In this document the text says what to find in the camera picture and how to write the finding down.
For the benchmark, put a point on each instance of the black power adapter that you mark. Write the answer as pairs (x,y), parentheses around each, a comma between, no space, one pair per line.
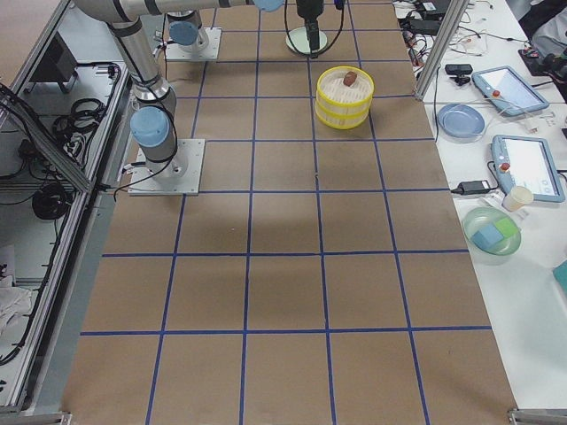
(468,188)

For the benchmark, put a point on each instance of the paper cup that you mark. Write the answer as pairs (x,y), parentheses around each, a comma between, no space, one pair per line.
(517,198)

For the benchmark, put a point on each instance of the brown bun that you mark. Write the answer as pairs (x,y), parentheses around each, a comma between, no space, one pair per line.
(350,78)

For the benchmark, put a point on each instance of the near teach pendant tablet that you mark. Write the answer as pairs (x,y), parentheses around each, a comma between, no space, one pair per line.
(527,162)

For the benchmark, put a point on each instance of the black webcam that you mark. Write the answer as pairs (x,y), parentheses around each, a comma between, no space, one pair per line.
(459,73)

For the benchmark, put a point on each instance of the yellow steamer basket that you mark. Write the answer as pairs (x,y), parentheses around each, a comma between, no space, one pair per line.
(342,121)
(334,96)

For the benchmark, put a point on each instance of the aluminium frame post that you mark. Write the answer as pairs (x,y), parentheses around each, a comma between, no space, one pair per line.
(448,27)

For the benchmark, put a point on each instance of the far teach pendant tablet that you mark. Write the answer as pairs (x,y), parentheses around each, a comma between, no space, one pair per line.
(508,92)

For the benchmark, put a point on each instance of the light green plate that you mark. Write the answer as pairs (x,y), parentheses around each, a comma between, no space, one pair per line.
(297,41)

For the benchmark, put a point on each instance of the teach pendant tablet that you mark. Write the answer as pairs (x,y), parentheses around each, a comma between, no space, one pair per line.
(527,162)
(508,92)

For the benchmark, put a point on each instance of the green glass bowl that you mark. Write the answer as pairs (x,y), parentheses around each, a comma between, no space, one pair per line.
(476,219)

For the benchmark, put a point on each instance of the blue plate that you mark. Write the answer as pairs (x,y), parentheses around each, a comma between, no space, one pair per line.
(461,121)

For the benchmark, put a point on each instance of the green sponge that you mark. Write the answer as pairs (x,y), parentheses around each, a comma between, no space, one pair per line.
(507,227)

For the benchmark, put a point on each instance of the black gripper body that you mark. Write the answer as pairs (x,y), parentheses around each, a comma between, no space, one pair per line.
(308,9)

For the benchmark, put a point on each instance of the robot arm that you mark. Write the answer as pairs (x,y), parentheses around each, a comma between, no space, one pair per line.
(186,30)
(123,18)

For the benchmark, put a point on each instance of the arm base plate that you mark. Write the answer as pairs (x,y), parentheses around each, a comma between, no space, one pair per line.
(205,48)
(181,177)

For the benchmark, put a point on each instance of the blue sponge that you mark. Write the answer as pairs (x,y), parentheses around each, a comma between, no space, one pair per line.
(487,238)

